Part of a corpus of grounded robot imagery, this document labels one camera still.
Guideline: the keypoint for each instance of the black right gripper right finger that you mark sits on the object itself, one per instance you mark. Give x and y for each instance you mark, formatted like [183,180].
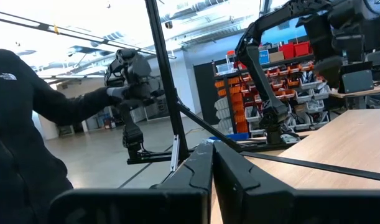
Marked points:
[270,205]

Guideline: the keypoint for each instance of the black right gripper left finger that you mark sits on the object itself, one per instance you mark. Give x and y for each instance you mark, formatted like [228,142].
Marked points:
[177,202]

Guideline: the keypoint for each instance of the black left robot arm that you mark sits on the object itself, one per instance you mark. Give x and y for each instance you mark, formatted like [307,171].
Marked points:
[261,84]

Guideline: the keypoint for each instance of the red storage bin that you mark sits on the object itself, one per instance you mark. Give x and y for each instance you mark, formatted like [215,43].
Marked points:
[302,49]
[287,51]

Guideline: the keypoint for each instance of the storage rack with bins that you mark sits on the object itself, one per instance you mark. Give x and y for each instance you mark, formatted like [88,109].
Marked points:
[301,90]

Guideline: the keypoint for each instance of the wooden desk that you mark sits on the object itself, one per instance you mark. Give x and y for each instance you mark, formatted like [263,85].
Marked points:
[364,91]

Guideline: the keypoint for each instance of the person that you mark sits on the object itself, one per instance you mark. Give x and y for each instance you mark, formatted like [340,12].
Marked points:
[15,124]

